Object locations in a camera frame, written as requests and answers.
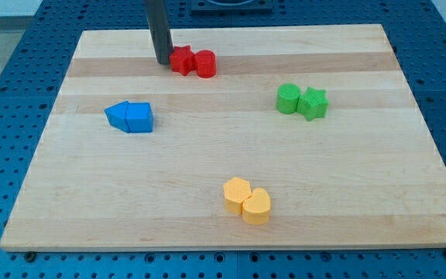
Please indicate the light wooden board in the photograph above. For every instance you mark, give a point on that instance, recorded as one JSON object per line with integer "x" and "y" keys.
{"x": 366, "y": 176}

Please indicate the yellow hexagon block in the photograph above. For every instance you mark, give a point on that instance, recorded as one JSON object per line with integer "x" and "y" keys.
{"x": 236, "y": 191}

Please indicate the yellow heart block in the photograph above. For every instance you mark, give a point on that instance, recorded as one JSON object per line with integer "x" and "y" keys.
{"x": 256, "y": 209}

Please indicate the green cylinder block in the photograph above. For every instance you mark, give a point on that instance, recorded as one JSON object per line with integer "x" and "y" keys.
{"x": 287, "y": 98}

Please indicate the red cylinder block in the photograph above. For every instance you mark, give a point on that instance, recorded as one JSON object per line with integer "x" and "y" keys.
{"x": 206, "y": 66}

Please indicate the blue cube block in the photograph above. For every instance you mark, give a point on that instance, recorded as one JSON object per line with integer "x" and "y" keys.
{"x": 139, "y": 117}

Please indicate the red star block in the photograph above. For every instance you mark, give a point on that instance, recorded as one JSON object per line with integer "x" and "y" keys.
{"x": 182, "y": 60}

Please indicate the green star block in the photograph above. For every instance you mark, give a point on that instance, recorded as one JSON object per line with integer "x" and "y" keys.
{"x": 313, "y": 104}

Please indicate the blue triangle block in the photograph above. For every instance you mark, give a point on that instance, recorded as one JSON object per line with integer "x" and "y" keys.
{"x": 116, "y": 116}

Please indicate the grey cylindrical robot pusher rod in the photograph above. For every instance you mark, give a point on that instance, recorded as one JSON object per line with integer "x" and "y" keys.
{"x": 159, "y": 28}

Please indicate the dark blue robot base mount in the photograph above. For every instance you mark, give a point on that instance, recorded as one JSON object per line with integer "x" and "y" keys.
{"x": 207, "y": 6}

